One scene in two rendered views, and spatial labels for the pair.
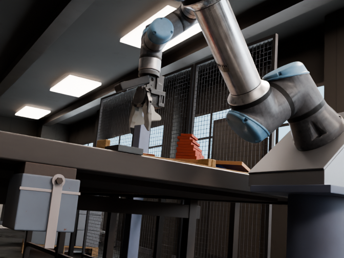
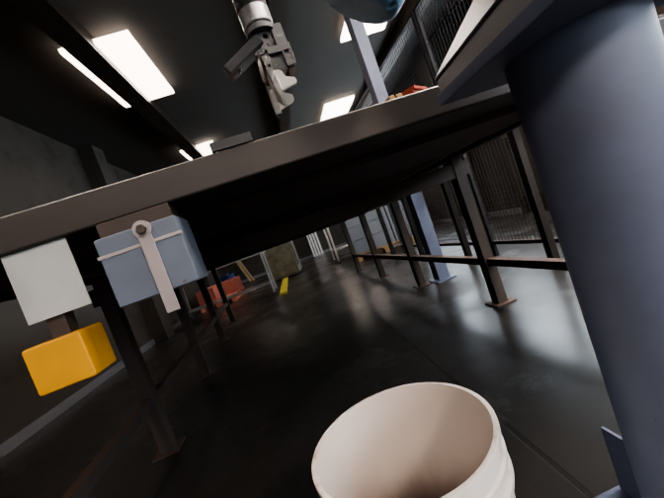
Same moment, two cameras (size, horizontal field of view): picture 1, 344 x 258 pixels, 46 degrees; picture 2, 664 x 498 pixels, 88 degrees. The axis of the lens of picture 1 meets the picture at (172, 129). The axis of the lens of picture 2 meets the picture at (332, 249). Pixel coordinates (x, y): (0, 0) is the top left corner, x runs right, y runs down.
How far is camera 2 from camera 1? 0.58 m
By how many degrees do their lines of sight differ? 29
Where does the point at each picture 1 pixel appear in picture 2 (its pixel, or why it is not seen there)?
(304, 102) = not seen: outside the picture
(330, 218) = (597, 62)
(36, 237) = (363, 246)
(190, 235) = (465, 194)
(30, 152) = (95, 211)
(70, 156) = (149, 191)
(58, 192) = (148, 242)
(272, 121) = not seen: outside the picture
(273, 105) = not seen: outside the picture
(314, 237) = (571, 119)
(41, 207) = (139, 269)
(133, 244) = (426, 223)
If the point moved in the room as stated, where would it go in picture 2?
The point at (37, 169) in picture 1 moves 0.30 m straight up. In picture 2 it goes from (114, 226) to (45, 55)
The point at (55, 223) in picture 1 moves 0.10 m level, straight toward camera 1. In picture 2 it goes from (165, 280) to (120, 294)
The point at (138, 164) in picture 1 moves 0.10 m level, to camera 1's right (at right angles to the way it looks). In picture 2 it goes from (253, 154) to (297, 130)
